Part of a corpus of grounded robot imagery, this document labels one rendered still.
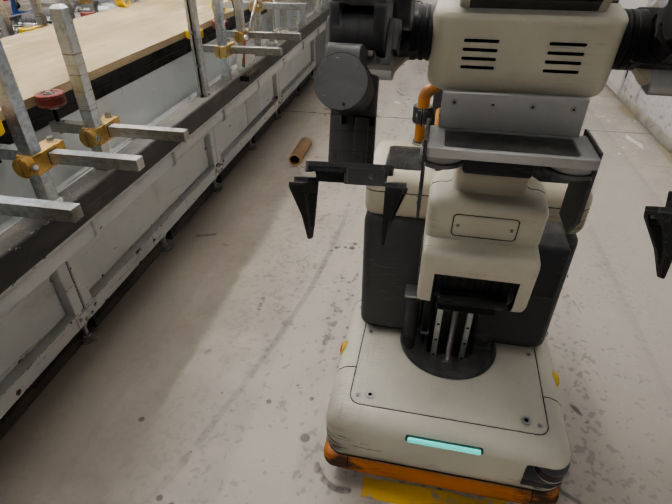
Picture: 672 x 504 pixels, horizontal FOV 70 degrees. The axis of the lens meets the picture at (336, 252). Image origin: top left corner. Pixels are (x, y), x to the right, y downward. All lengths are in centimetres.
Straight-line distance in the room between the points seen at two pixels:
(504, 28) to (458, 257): 40
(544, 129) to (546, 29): 15
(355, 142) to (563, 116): 38
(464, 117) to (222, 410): 123
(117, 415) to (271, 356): 54
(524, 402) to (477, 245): 57
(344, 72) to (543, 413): 109
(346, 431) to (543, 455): 48
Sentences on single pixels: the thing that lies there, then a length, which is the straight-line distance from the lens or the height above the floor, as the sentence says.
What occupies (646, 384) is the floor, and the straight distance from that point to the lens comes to 203.
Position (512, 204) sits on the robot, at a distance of 95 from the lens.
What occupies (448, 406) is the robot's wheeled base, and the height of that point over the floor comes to 28.
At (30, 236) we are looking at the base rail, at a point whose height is 70.
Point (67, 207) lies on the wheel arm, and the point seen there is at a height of 85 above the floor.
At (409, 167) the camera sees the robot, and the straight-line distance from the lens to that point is 124.
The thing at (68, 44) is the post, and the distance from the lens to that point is 153.
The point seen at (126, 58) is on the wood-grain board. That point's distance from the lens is 211.
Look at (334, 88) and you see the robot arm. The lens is 52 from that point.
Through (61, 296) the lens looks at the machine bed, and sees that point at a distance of 192.
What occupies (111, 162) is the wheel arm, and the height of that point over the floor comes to 83.
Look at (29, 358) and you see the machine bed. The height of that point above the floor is 17.
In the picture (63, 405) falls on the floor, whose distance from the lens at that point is 190.
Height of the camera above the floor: 133
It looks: 35 degrees down
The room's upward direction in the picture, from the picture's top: straight up
